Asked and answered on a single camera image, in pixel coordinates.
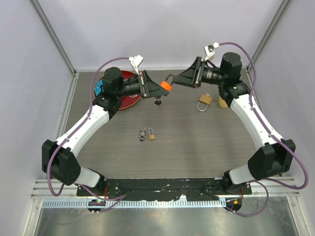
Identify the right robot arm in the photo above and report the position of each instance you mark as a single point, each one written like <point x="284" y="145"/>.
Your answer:
<point x="273" y="153"/>

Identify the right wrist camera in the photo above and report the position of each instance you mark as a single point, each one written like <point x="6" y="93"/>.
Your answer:
<point x="210" y="50"/>

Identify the small brass padlock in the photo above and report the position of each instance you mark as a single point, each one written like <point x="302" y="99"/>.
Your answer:
<point x="151" y="134"/>

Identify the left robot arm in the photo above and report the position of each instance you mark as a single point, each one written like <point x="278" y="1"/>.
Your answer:
<point x="59" y="156"/>

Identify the blue dotted plate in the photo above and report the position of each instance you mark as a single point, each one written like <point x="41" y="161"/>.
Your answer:
<point x="98" y="88"/>

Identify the panda keychain with keys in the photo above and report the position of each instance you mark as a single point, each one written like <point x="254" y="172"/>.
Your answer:
<point x="142" y="134"/>

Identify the red round tray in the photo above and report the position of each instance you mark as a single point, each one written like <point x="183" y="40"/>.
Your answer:
<point x="128" y="100"/>

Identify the orange black padlock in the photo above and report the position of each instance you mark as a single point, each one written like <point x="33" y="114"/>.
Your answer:
<point x="167" y="82"/>

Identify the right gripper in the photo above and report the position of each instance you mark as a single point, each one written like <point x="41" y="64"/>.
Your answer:
<point x="192" y="77"/>

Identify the large brass padlock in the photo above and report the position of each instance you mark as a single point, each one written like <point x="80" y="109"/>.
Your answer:
<point x="205" y="99"/>

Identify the black keys of orange padlock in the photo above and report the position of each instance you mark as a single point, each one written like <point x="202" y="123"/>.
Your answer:
<point x="158" y="101"/>

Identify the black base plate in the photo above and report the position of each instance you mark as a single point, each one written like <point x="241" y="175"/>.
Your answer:
<point x="165" y="189"/>

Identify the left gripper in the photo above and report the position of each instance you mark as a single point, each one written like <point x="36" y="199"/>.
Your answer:
<point x="149" y="88"/>

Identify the beige mug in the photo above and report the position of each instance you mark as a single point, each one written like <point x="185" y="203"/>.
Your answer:
<point x="222" y="103"/>

